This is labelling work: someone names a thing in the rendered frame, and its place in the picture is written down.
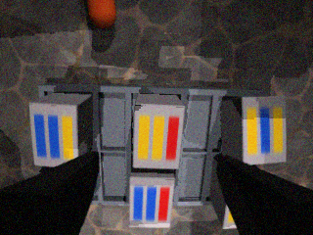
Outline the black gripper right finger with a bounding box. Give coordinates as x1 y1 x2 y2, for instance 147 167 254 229
216 155 313 235

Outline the white box with blue and red stripes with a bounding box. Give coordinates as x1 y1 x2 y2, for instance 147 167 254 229
129 156 175 228

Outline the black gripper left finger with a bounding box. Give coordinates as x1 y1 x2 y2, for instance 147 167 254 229
0 151 100 235

